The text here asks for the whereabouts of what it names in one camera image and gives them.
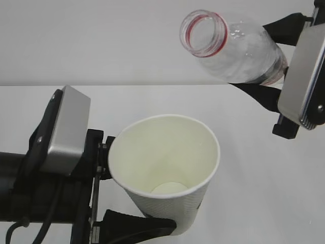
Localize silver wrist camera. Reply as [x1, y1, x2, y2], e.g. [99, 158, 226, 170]
[278, 24, 324, 130]
[40, 85, 91, 176]

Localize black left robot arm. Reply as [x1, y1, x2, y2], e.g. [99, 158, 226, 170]
[1, 86, 176, 243]

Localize white paper cup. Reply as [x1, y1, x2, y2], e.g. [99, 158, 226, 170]
[108, 114, 221, 235]

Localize Nongfu Spring water bottle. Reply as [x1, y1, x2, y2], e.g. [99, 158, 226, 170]
[179, 10, 287, 85]

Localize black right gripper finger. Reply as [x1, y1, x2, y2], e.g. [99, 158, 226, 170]
[263, 13, 314, 46]

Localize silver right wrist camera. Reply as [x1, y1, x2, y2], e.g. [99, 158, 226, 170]
[278, 24, 324, 130]

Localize black left camera cable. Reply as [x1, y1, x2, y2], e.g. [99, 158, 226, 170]
[5, 177, 64, 244]

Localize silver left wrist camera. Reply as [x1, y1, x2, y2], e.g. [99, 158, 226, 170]
[40, 85, 91, 176]

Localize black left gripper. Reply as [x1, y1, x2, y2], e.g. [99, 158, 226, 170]
[14, 89, 177, 244]

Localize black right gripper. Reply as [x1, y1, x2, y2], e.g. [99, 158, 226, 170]
[231, 1, 324, 139]

